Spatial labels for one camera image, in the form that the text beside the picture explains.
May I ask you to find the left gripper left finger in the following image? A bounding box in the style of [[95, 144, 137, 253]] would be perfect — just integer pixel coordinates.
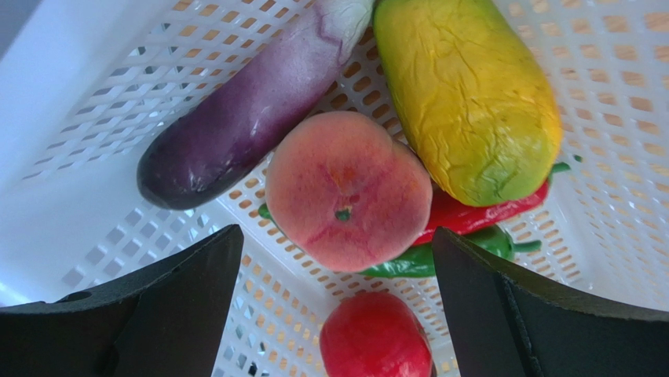
[[1, 225, 243, 376]]

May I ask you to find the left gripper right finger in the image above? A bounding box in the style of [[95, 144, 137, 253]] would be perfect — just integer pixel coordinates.
[[433, 228, 668, 376]]

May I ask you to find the red tomato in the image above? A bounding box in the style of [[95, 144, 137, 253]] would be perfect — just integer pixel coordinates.
[[320, 292, 433, 377]]

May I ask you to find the pink peach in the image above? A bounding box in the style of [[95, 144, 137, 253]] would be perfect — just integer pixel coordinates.
[[265, 112, 433, 272]]

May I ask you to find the green chili pepper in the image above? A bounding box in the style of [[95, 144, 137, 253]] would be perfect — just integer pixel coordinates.
[[257, 203, 543, 279]]

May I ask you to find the red chili pepper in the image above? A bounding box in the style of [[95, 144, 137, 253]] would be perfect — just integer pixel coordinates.
[[413, 163, 571, 246]]

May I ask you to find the yellow green mango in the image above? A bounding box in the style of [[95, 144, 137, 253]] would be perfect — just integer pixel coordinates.
[[373, 1, 562, 207]]

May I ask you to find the purple eggplant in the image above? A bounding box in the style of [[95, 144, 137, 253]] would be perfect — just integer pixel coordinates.
[[137, 1, 374, 210]]

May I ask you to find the white plastic basket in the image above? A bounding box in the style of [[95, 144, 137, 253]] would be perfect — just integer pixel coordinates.
[[1, 1, 668, 376]]

